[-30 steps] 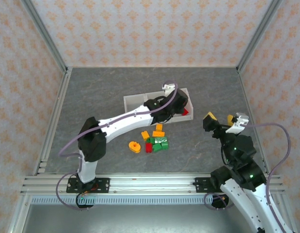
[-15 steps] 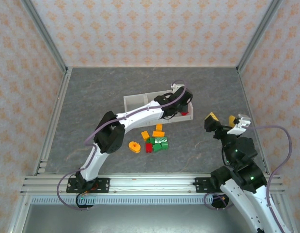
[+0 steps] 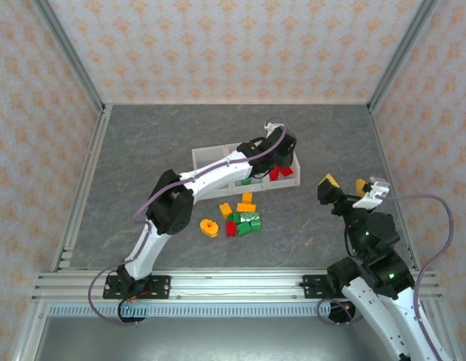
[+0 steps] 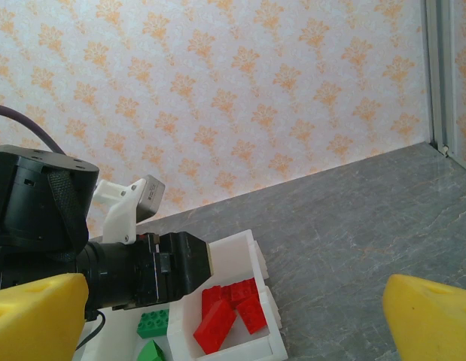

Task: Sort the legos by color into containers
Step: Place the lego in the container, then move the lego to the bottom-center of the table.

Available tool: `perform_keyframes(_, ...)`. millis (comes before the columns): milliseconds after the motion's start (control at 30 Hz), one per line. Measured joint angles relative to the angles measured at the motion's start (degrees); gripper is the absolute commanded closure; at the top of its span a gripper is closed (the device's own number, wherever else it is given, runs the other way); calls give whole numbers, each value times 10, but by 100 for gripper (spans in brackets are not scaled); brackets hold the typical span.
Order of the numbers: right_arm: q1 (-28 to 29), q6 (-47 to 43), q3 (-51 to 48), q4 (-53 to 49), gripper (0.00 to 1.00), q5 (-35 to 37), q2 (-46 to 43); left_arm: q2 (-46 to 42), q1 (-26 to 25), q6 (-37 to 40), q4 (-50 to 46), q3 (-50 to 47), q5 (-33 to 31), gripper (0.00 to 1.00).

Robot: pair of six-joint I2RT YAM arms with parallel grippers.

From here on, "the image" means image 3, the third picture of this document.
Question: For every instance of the long red lego brick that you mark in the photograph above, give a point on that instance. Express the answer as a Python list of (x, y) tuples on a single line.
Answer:
[(288, 171)]

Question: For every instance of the large green lego brick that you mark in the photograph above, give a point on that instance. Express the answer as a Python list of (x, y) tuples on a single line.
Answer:
[(246, 181)]

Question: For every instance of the small orange lego brick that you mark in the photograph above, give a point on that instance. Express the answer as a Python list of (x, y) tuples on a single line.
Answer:
[(247, 198)]

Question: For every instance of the small green lego brick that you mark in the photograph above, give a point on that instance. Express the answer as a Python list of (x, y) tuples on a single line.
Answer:
[(235, 217)]

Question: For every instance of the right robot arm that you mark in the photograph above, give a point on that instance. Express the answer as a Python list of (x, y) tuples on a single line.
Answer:
[(372, 312)]

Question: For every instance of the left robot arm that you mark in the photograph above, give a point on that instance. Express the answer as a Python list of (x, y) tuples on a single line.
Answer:
[(168, 210)]

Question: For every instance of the white plastic bin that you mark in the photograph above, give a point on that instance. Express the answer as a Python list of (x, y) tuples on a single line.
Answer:
[(255, 185), (297, 176), (208, 161)]

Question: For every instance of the long orange lego brick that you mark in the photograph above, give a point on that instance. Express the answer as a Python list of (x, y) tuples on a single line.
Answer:
[(246, 207)]

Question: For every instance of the orange round lego piece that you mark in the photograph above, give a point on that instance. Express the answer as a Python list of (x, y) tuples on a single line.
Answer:
[(209, 228)]

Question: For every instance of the grey metal sheet panel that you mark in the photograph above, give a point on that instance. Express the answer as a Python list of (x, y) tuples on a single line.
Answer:
[(217, 338)]

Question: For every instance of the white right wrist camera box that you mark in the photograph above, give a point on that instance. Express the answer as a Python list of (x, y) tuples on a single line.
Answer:
[(372, 195)]

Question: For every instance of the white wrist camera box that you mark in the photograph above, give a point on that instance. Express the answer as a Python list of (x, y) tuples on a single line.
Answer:
[(372, 195), (271, 129)]

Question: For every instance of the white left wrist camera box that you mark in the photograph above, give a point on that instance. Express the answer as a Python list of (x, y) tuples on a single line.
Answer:
[(271, 129)]

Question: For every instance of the aluminium side rail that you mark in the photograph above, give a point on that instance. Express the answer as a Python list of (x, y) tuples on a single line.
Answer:
[(87, 176), (380, 139)]

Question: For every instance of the wide aluminium base rail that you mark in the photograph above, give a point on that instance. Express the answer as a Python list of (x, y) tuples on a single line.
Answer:
[(232, 286)]

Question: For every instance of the aluminium frame post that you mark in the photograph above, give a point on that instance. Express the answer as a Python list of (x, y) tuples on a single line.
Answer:
[(399, 56), (72, 56)]

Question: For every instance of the aluminium lower frame bar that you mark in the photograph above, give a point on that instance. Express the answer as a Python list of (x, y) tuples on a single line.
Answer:
[(29, 331)]

